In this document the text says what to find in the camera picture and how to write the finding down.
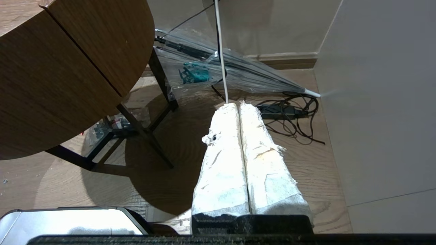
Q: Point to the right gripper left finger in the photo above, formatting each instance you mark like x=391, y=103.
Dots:
x=221, y=170

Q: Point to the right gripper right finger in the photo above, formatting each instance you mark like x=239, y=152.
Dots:
x=272, y=177

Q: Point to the teal plastic object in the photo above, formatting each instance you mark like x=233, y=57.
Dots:
x=195, y=74

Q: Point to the transparent folded umbrella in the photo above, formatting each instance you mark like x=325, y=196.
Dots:
x=238, y=69

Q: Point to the round wooden table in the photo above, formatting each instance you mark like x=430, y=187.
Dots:
x=68, y=78

